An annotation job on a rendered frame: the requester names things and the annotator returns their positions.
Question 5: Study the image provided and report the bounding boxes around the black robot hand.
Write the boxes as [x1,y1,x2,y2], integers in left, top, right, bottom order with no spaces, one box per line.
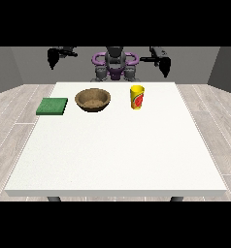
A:
[139,55,172,79]
[47,46,79,71]

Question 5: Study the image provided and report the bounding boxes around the yellow cup with melon print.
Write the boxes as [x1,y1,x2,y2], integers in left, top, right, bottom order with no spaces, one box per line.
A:
[130,84,146,110]

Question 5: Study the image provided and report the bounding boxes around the green square pad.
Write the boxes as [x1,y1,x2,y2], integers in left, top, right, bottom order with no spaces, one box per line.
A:
[35,97,69,116]

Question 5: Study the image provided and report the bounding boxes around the brown wooden bowl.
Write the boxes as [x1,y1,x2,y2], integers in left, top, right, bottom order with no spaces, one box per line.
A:
[74,87,112,113]

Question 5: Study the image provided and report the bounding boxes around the grey robot trunk purple rings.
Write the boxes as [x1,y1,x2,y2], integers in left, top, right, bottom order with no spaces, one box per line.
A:
[89,46,142,83]

